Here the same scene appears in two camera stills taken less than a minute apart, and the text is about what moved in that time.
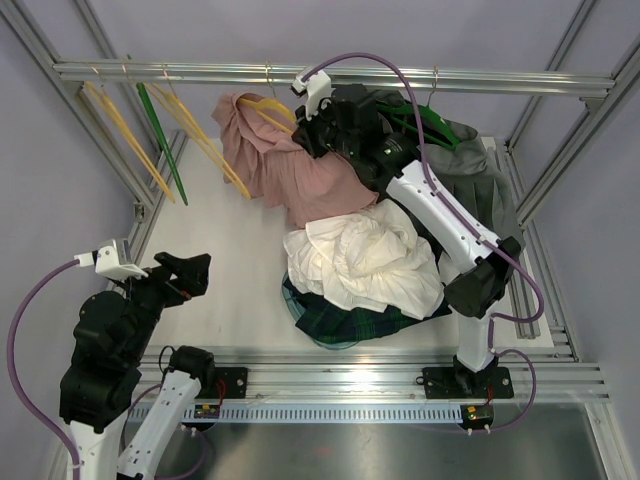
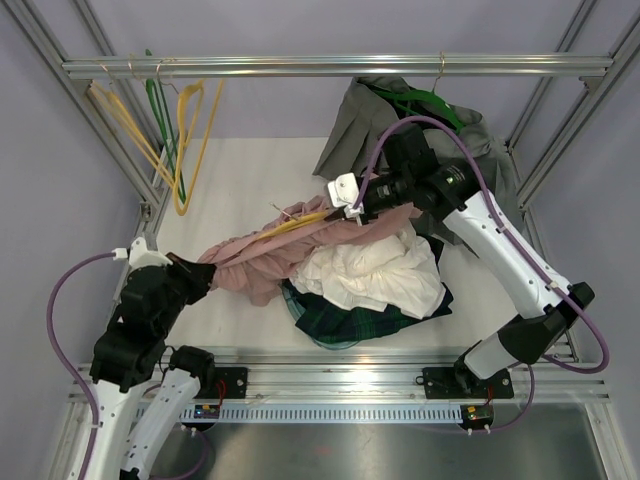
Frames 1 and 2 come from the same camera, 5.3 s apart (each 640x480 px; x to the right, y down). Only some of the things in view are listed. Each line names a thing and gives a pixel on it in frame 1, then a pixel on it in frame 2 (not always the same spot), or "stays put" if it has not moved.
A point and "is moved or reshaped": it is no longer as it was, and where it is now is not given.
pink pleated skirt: (263, 151) to (259, 267)
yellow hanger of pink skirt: (272, 110) to (294, 223)
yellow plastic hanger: (124, 123) is moved or reshaped
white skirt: (370, 258) stays put
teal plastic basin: (299, 311) stays put
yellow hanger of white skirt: (172, 106) to (186, 108)
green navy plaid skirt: (329, 322) stays put
